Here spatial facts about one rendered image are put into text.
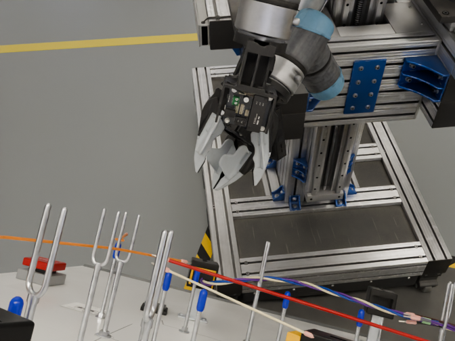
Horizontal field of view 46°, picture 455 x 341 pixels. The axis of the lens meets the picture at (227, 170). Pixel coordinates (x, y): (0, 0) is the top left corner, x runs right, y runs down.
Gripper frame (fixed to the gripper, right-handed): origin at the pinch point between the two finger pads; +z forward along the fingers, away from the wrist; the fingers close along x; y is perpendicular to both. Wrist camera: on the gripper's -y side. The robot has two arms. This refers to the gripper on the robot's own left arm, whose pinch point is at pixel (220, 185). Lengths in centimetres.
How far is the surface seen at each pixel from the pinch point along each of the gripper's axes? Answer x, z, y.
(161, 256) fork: 43, 10, 45
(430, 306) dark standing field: -8, -13, -142
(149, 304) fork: 43, 13, 45
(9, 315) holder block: 45, 16, 54
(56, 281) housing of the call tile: -4.0, 27.5, 15.4
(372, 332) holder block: 25.9, 7.5, -26.3
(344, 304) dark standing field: -30, 4, -124
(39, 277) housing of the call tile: -4.2, 27.7, 18.5
